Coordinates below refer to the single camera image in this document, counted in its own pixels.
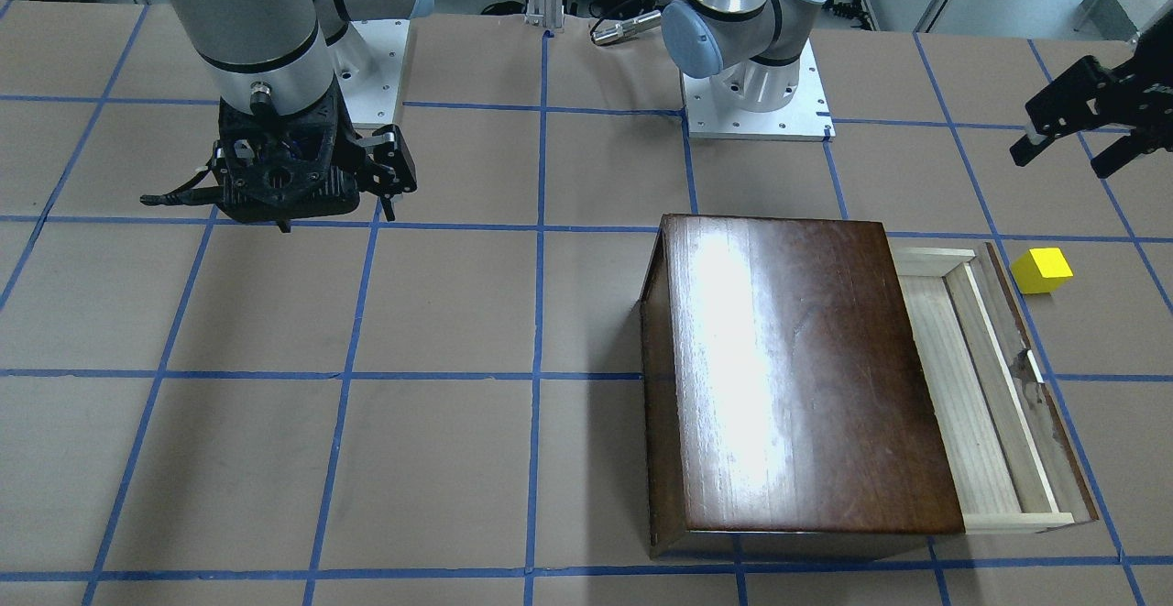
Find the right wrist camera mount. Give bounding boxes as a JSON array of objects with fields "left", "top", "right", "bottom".
[{"left": 141, "top": 91, "right": 364, "bottom": 231}]

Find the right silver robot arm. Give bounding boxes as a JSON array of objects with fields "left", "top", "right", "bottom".
[{"left": 141, "top": 0, "right": 434, "bottom": 231}]

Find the yellow cube block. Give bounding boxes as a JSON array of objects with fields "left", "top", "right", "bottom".
[{"left": 1010, "top": 247, "right": 1074, "bottom": 295}]

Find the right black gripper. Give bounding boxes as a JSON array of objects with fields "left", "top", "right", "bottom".
[{"left": 217, "top": 97, "right": 419, "bottom": 222}]

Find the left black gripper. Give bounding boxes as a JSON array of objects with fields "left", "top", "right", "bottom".
[{"left": 1010, "top": 16, "right": 1172, "bottom": 179}]

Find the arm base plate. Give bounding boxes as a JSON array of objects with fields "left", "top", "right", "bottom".
[
  {"left": 680, "top": 41, "right": 838, "bottom": 141},
  {"left": 330, "top": 18, "right": 411, "bottom": 129}
]

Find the light wood drawer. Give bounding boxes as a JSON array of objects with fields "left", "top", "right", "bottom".
[{"left": 891, "top": 241, "right": 1101, "bottom": 534}]

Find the dark wooden cabinet box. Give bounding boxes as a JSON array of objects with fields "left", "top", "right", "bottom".
[{"left": 640, "top": 215, "right": 965, "bottom": 561}]

